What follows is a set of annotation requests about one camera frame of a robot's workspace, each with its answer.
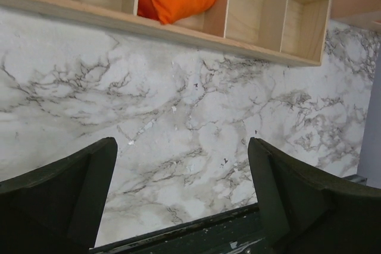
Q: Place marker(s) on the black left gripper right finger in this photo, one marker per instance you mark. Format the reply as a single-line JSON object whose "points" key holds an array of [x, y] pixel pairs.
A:
{"points": [[306, 210]]}

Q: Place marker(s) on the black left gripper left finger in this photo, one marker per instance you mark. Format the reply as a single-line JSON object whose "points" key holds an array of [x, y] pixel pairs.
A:
{"points": [[58, 208]]}

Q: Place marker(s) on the wooden compartment tray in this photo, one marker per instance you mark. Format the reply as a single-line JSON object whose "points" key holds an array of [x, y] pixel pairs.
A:
{"points": [[286, 31]]}

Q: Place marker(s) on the aluminium extrusion rail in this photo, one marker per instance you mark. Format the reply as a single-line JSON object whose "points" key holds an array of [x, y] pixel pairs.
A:
{"points": [[357, 179]]}

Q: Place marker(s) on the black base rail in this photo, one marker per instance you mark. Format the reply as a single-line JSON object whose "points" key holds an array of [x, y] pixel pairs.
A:
{"points": [[235, 231]]}

